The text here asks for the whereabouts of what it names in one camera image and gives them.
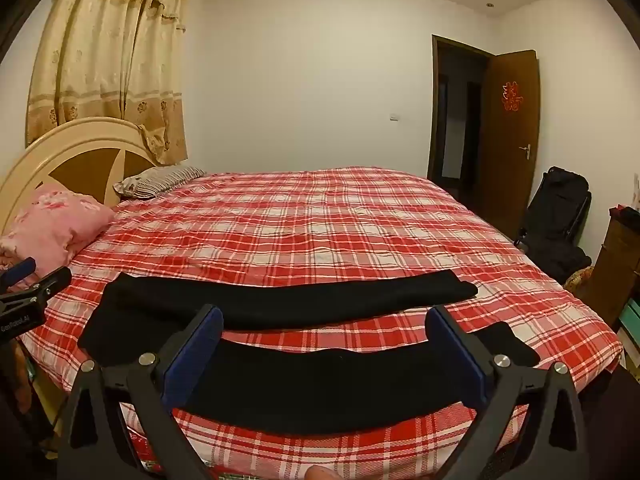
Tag person's right hand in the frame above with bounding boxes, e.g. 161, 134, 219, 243
304, 465, 347, 480

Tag brown wooden cabinet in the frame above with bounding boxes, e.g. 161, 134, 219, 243
587, 207, 640, 323

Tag beige patterned curtain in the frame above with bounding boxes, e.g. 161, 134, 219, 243
25, 0, 193, 167

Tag black bag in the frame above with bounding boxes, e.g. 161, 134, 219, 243
515, 166, 593, 286

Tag dark door frame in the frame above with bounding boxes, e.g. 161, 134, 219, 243
426, 34, 496, 186

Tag cream wooden headboard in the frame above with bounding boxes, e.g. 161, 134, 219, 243
0, 116, 161, 241

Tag red plaid bed sheet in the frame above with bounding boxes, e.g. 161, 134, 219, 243
17, 165, 625, 480

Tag black pants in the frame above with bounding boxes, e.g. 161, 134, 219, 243
77, 269, 542, 436

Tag brown wooden door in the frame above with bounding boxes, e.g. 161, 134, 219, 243
472, 49, 542, 241

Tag teal box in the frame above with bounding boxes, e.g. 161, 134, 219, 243
617, 297, 640, 343

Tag red paper door decoration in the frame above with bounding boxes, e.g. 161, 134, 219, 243
501, 80, 522, 113

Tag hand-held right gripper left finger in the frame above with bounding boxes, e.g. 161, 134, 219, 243
57, 304, 224, 480

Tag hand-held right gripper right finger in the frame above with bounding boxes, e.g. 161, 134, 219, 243
426, 305, 592, 480

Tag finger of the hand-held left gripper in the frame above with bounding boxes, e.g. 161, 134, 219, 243
0, 257, 37, 291
0, 266, 73, 317

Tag striped pillow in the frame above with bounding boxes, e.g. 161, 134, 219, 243
113, 165, 207, 200

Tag pink floral pillow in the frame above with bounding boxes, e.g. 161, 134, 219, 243
0, 182, 117, 293

